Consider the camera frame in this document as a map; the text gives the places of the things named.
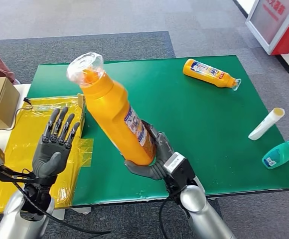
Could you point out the teal bottle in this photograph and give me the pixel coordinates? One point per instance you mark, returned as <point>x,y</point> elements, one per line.
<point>280,155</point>

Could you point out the red white sign board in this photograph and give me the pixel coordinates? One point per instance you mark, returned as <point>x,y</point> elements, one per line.
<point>274,23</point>

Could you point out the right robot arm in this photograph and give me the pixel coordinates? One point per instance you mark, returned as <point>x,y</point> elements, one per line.
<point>199,211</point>

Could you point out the small orange bottle clear cap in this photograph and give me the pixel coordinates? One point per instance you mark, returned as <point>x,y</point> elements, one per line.
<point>206,73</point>

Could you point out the white tube bottle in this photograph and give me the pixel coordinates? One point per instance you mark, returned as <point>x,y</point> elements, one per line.
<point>265,124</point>

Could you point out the yellow plastic bag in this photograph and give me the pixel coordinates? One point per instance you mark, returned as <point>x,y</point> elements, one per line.
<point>22,132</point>

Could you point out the large orange bottle clear cap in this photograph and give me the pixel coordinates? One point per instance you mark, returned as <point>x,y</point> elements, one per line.
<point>110,112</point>

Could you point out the green table mat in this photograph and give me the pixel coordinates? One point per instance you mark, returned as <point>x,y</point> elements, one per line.
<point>184,125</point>

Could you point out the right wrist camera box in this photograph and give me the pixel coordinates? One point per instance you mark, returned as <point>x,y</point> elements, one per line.
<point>179,166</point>

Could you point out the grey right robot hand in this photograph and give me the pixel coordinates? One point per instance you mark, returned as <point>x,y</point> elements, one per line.
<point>166,148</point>

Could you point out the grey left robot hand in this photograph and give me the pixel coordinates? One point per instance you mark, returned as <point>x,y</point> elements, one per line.
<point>47,161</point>

